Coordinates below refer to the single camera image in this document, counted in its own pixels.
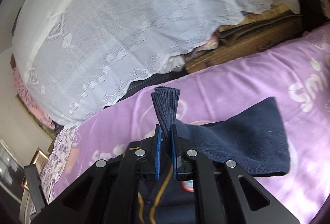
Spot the white lace cover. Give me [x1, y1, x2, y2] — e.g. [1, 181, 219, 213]
[12, 0, 300, 126]

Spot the pink floral cloth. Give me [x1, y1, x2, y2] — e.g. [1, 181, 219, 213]
[12, 65, 63, 135]

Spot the wooden picture frame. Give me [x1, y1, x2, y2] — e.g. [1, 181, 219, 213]
[21, 148, 49, 191]

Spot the navy blue knit cardigan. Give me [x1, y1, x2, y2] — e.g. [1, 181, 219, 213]
[134, 87, 290, 223]

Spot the purple printed blanket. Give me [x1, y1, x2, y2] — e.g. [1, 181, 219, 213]
[54, 24, 329, 223]

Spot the purple floral bedsheet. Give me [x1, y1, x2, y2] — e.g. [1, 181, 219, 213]
[40, 126, 78, 204]

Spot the brown woven mat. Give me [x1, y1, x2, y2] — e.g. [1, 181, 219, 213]
[185, 4, 304, 73]

